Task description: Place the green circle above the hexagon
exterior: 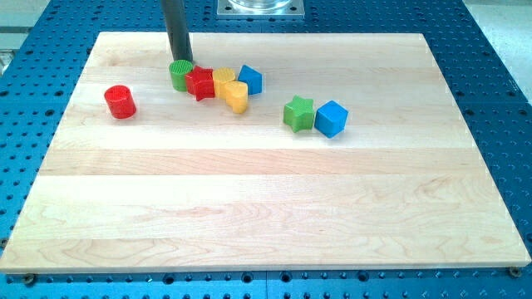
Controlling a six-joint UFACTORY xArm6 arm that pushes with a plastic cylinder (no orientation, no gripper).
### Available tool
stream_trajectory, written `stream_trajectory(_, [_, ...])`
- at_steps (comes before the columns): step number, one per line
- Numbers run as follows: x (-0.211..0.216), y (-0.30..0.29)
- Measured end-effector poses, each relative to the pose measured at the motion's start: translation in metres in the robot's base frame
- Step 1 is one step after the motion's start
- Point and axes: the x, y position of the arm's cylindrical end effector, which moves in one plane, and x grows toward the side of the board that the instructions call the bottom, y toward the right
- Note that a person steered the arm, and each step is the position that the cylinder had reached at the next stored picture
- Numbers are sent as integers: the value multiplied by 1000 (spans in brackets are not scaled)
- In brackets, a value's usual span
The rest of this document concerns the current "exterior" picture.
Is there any blue cube block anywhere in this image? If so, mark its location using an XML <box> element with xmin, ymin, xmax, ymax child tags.
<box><xmin>314</xmin><ymin>100</ymin><xmax>348</xmax><ymax>138</ymax></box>

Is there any blue triangle block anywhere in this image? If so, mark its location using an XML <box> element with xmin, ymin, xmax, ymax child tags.
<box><xmin>238</xmin><ymin>65</ymin><xmax>263</xmax><ymax>95</ymax></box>

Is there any red star block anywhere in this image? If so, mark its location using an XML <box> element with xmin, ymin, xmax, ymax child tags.
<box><xmin>185</xmin><ymin>66</ymin><xmax>215</xmax><ymax>101</ymax></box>

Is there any red cylinder block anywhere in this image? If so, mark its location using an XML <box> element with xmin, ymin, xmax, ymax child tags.
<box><xmin>104</xmin><ymin>85</ymin><xmax>136</xmax><ymax>119</ymax></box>

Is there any right board clamp screw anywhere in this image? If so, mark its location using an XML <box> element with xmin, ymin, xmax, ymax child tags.
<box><xmin>508</xmin><ymin>267</ymin><xmax>522</xmax><ymax>277</ymax></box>

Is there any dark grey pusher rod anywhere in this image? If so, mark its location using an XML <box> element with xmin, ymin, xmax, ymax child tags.
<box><xmin>160</xmin><ymin>0</ymin><xmax>193</xmax><ymax>62</ymax></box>

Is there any yellow hexagon block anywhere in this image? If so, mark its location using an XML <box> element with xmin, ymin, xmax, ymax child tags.
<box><xmin>212</xmin><ymin>67</ymin><xmax>236</xmax><ymax>99</ymax></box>

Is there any board clamp screw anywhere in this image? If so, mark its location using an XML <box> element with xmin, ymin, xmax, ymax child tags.
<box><xmin>21</xmin><ymin>273</ymin><xmax>36</xmax><ymax>286</ymax></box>
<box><xmin>508</xmin><ymin>267</ymin><xmax>522</xmax><ymax>277</ymax></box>

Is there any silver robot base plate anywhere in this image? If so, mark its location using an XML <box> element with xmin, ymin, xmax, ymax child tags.
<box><xmin>216</xmin><ymin>0</ymin><xmax>305</xmax><ymax>19</ymax></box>

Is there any green cylinder block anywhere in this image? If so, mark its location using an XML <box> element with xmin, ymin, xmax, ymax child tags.
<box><xmin>169</xmin><ymin>60</ymin><xmax>193</xmax><ymax>91</ymax></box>

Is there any yellow heart block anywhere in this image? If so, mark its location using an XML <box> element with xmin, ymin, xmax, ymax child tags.
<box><xmin>224</xmin><ymin>81</ymin><xmax>249</xmax><ymax>114</ymax></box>

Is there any green star block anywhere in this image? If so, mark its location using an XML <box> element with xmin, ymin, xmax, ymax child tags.
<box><xmin>283</xmin><ymin>96</ymin><xmax>315</xmax><ymax>133</ymax></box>

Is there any left board clamp screw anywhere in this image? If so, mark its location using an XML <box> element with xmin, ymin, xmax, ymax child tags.
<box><xmin>21</xmin><ymin>273</ymin><xmax>36</xmax><ymax>286</ymax></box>

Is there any light wooden board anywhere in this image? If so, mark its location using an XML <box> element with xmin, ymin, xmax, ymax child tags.
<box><xmin>1</xmin><ymin>32</ymin><xmax>530</xmax><ymax>273</ymax></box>

